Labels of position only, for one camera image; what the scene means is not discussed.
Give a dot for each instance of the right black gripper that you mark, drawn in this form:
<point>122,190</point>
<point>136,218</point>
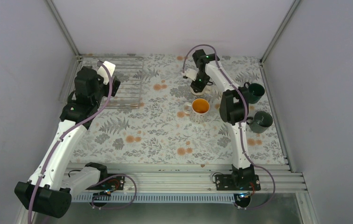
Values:
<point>199,87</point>

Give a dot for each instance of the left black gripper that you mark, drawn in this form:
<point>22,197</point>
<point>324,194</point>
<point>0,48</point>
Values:
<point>115,84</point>

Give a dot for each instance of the white patterned cup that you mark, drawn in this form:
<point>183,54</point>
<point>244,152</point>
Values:
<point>197,110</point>

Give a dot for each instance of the dark teal mug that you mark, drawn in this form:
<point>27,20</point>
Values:
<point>255,92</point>

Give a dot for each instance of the dark grey-green mug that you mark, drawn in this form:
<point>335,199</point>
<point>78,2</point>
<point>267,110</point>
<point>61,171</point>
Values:
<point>260,122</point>

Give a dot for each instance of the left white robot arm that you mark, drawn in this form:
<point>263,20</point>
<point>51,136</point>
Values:
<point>47,191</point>

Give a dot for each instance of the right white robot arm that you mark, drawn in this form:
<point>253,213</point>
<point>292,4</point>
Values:
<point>233,111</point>

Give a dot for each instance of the clear acrylic dish rack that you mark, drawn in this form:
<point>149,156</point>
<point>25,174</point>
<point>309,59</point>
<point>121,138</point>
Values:
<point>128,69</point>

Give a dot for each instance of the floral patterned tablecloth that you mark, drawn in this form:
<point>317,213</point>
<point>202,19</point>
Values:
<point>164,92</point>

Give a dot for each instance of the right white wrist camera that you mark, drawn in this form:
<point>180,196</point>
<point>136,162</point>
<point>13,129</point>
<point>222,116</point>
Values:
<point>190,74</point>

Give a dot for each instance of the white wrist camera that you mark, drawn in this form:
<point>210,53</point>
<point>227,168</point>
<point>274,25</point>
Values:
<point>190,74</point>
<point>105,70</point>

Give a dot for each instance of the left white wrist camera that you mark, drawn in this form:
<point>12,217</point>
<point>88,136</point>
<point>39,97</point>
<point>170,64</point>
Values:
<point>105,70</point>

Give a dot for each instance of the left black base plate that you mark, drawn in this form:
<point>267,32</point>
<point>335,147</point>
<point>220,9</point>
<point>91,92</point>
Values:
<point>115,183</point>

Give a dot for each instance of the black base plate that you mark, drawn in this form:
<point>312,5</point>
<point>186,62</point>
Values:
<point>225,182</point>
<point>115,183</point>

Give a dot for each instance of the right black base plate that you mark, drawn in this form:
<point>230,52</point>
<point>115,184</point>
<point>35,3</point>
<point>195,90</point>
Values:
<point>225,182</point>

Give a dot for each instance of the aluminium mounting rail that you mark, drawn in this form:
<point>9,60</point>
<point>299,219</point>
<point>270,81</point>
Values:
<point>165,162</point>

